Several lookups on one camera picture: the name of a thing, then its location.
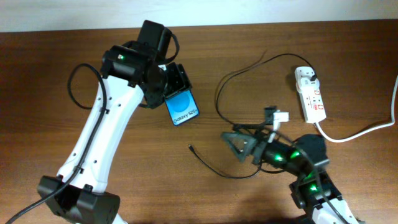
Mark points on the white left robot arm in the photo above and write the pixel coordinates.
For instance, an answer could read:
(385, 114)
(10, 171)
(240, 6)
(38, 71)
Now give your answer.
(130, 77)

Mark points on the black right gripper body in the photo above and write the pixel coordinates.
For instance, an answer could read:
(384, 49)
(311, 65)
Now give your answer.
(257, 150)

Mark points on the blue Galaxy smartphone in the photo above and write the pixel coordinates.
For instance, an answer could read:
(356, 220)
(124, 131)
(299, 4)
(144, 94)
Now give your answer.
(182, 108)

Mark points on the white power strip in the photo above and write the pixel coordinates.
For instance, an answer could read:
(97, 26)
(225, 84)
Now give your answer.
(311, 101)

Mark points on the white charger plug adapter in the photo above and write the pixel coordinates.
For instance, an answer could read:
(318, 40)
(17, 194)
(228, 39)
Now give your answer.
(305, 84)

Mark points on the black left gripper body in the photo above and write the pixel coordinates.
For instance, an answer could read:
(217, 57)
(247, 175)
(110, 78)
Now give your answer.
(170, 81)

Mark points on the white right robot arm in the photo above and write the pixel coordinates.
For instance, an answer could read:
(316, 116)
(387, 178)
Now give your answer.
(314, 192)

